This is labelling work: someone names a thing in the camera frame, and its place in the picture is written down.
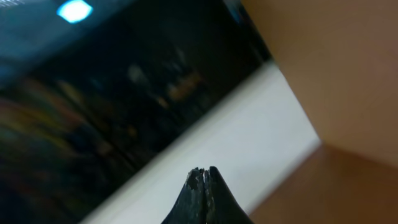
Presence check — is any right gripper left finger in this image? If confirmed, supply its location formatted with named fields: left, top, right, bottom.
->
left=162, top=167, right=206, bottom=224

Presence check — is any dark monitor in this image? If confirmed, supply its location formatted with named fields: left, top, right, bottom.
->
left=1, top=0, right=271, bottom=223

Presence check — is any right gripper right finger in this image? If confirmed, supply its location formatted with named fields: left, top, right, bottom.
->
left=204, top=166, right=253, bottom=224

